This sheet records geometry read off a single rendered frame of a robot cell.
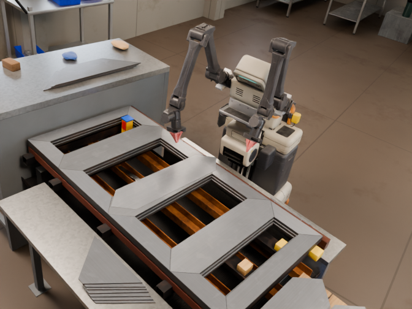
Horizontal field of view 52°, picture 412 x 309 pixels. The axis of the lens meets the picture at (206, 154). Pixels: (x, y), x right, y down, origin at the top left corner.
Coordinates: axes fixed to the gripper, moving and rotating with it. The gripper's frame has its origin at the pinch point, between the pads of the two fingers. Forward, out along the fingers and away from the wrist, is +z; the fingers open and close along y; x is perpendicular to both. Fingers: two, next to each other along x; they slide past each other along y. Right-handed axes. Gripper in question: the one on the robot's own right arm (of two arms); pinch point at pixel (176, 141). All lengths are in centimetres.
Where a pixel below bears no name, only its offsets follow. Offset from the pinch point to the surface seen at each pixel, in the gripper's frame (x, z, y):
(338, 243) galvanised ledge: 34, 48, 91
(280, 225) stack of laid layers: 3, 29, 72
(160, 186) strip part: -27.4, 13.4, 14.7
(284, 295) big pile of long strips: -33, 34, 97
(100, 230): -66, 22, 13
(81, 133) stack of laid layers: -31, -1, -52
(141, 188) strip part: -36.1, 12.5, 10.0
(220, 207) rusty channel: 1.6, 33.2, 32.1
